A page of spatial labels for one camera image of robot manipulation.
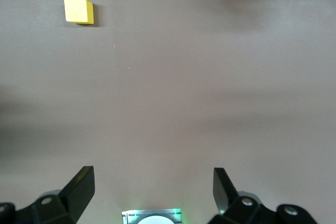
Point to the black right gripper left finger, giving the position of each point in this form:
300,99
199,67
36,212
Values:
71,197

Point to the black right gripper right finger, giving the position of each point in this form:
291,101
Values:
236,211

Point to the yellow wooden block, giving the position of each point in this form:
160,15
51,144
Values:
76,10

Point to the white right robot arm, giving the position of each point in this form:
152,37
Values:
155,221

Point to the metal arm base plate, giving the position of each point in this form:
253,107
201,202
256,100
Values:
128,217

